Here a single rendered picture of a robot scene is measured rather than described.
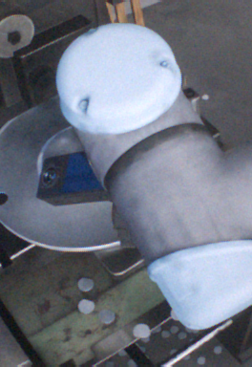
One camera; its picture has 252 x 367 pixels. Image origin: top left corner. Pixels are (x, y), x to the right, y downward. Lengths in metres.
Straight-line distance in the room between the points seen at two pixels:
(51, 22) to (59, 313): 0.39
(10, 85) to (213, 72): 1.49
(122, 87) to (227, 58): 1.85
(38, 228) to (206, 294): 0.41
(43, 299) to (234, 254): 0.52
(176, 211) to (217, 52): 1.90
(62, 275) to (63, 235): 0.14
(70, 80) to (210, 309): 0.15
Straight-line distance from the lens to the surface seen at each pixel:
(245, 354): 1.40
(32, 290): 0.80
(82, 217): 0.69
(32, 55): 0.62
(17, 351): 0.77
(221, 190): 0.31
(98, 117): 0.32
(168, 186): 0.31
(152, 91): 0.31
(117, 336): 1.12
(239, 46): 2.24
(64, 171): 0.54
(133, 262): 0.64
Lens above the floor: 1.33
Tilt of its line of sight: 51 degrees down
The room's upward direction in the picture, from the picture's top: 8 degrees counter-clockwise
